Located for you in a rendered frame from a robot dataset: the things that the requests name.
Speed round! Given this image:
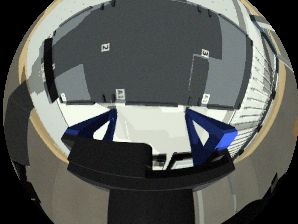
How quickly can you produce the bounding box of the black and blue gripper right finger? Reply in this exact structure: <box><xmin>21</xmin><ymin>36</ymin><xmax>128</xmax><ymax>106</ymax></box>
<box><xmin>185</xmin><ymin>108</ymin><xmax>238</xmax><ymax>166</ymax></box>

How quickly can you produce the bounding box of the white perforated base plate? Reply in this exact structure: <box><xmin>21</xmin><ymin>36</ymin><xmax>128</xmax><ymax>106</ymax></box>
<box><xmin>27</xmin><ymin>0</ymin><xmax>254</xmax><ymax>157</ymax></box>

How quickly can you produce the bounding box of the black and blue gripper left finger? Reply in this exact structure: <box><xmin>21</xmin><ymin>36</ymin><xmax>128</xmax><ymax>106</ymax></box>
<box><xmin>64</xmin><ymin>108</ymin><xmax>117</xmax><ymax>141</ymax></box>

